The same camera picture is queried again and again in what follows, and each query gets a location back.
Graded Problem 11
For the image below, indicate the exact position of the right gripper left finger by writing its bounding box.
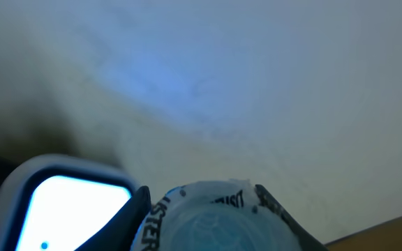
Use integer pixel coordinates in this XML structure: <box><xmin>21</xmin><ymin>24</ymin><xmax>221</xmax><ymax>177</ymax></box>
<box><xmin>76</xmin><ymin>185</ymin><xmax>151</xmax><ymax>251</ymax></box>

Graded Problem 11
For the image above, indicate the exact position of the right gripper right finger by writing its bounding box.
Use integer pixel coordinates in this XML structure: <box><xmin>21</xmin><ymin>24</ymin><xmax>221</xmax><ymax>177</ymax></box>
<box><xmin>255</xmin><ymin>184</ymin><xmax>329</xmax><ymax>251</ymax></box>

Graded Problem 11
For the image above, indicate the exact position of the blue mouthwash bottle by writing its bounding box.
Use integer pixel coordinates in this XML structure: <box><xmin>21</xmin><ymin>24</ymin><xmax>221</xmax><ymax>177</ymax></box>
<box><xmin>131</xmin><ymin>181</ymin><xmax>301</xmax><ymax>251</ymax></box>

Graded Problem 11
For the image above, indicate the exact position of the white barcode scanner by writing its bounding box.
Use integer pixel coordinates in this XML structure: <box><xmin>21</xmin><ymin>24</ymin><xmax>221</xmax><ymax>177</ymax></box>
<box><xmin>0</xmin><ymin>154</ymin><xmax>137</xmax><ymax>250</ymax></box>

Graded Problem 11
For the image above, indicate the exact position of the brown cardboard side panel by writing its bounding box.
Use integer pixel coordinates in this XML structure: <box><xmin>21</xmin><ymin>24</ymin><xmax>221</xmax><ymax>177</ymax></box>
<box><xmin>327</xmin><ymin>217</ymin><xmax>402</xmax><ymax>251</ymax></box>

